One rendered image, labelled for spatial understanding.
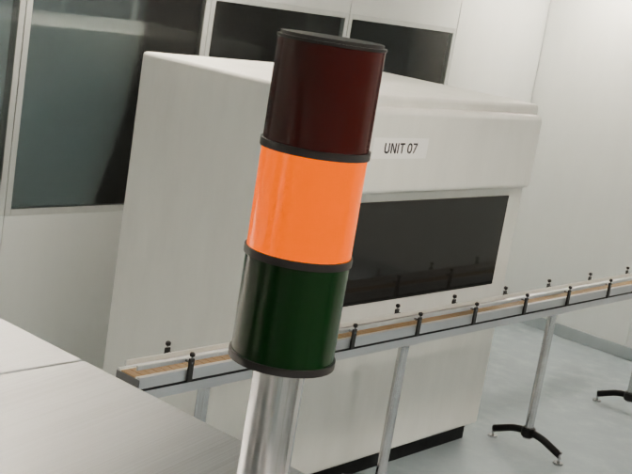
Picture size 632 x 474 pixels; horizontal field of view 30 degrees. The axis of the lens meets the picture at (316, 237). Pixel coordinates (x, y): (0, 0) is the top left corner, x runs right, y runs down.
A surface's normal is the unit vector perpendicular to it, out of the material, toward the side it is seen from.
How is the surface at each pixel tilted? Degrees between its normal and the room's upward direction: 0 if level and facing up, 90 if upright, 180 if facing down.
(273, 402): 90
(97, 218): 90
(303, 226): 90
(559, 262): 90
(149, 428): 0
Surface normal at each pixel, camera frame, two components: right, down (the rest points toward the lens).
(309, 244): 0.15, 0.22
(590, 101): -0.65, 0.05
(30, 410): 0.16, -0.97
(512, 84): 0.74, 0.26
